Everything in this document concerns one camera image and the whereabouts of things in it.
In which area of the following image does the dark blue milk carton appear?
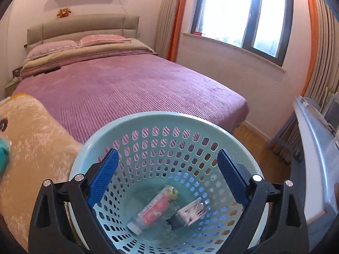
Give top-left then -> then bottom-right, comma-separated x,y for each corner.
166,197 -> 207,231

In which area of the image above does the purple bedspread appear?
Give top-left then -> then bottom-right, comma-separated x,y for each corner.
15,54 -> 249,143

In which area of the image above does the pink white tube package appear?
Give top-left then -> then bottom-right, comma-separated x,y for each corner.
126,185 -> 179,235

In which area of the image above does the beige orange curtain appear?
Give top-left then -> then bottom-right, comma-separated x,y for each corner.
154,0 -> 187,62

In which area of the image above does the white desk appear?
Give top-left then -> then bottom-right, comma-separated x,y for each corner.
294,96 -> 338,250

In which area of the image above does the yellow brown plush blanket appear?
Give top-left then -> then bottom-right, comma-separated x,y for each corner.
1,94 -> 82,249

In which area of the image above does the folded beige quilt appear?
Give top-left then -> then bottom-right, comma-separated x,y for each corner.
20,39 -> 156,79

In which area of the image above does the orange plush toy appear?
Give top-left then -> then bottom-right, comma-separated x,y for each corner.
57,7 -> 72,18

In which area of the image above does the beige padded headboard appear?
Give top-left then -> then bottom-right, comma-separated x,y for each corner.
24,14 -> 140,52

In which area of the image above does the pink pillow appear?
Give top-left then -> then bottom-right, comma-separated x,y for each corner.
78,35 -> 131,47
26,40 -> 79,61

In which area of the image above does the right pink pillow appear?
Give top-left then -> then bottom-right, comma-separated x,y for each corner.
78,35 -> 131,47

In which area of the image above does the mint green plastic laundry basket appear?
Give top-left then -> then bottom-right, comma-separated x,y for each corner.
70,112 -> 261,253

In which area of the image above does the beige nightstand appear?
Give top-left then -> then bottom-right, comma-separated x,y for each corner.
5,66 -> 22,97

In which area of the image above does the teal tissue pack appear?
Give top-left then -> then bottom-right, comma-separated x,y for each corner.
0,137 -> 11,175

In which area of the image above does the left pink pillow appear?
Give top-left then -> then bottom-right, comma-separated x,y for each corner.
26,40 -> 79,61

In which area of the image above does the dark framed window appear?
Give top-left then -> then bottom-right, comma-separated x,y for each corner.
191,0 -> 294,66

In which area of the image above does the right orange striped curtain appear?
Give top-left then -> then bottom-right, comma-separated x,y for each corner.
267,0 -> 338,164

